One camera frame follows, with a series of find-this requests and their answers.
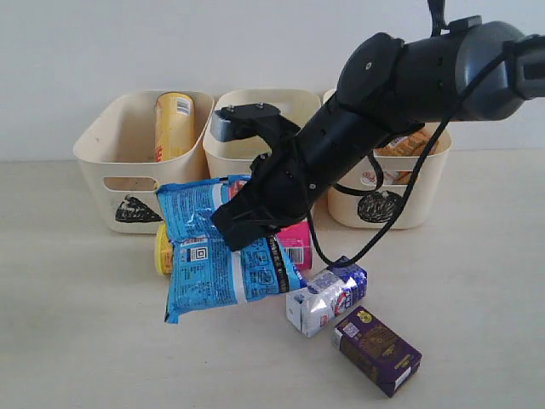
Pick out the cream bin square mark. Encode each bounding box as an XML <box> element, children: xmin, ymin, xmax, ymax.
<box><xmin>203</xmin><ymin>89</ymin><xmax>322</xmax><ymax>178</ymax></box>

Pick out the purple carton box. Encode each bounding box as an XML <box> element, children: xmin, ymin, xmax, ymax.
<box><xmin>332</xmin><ymin>307</ymin><xmax>422</xmax><ymax>397</ymax></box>

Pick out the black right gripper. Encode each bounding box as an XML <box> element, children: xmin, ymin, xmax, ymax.
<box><xmin>211</xmin><ymin>153</ymin><xmax>328</xmax><ymax>251</ymax></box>

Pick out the blue white milk carton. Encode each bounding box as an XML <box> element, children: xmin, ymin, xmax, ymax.
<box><xmin>285</xmin><ymin>263</ymin><xmax>368</xmax><ymax>337</ymax></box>

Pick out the orange black snack bag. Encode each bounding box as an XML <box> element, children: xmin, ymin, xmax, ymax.
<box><xmin>374</xmin><ymin>130</ymin><xmax>431</xmax><ymax>185</ymax></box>

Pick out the blue snack bag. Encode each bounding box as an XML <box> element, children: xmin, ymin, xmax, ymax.
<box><xmin>156</xmin><ymin>175</ymin><xmax>307</xmax><ymax>324</ymax></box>

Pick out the cream bin triangle mark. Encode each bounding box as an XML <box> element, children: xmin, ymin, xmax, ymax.
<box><xmin>73</xmin><ymin>90</ymin><xmax>215</xmax><ymax>234</ymax></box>

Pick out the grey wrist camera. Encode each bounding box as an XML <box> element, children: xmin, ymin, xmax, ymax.
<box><xmin>209</xmin><ymin>101</ymin><xmax>299</xmax><ymax>150</ymax></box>

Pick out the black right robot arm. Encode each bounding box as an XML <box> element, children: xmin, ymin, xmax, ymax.
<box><xmin>211</xmin><ymin>17</ymin><xmax>544</xmax><ymax>251</ymax></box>

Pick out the pink chips can yellow lid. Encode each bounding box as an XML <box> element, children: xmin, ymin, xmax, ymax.
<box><xmin>154</xmin><ymin>220</ymin><xmax>313</xmax><ymax>275</ymax></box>

